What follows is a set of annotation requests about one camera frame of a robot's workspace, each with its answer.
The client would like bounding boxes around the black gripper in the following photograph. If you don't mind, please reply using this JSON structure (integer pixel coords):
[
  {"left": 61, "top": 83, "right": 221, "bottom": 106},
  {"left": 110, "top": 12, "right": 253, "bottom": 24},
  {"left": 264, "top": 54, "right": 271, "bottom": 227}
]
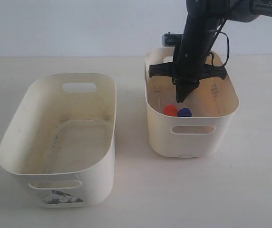
[{"left": 148, "top": 23, "right": 228, "bottom": 104}]

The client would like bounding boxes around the blue-capped clear tube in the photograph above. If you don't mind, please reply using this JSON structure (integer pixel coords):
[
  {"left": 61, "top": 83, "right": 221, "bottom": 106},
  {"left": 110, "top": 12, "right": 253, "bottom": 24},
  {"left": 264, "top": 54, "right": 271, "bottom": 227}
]
[{"left": 177, "top": 108, "right": 192, "bottom": 117}]

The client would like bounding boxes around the orange-capped clear tube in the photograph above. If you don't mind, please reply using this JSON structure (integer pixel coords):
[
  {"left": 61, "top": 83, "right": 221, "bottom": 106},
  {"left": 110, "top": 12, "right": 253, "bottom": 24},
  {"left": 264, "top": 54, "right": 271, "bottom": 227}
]
[{"left": 159, "top": 96, "right": 178, "bottom": 116}]

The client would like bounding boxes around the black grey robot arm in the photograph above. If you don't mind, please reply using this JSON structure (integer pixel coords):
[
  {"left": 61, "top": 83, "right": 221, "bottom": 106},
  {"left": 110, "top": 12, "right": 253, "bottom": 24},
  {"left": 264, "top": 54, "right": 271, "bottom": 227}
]
[{"left": 148, "top": 0, "right": 272, "bottom": 103}]

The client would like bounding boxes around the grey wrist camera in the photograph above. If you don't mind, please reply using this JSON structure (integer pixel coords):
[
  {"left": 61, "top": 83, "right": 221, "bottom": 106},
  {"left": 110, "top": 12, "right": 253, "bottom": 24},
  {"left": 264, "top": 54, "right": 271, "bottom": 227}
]
[{"left": 162, "top": 32, "right": 183, "bottom": 47}]

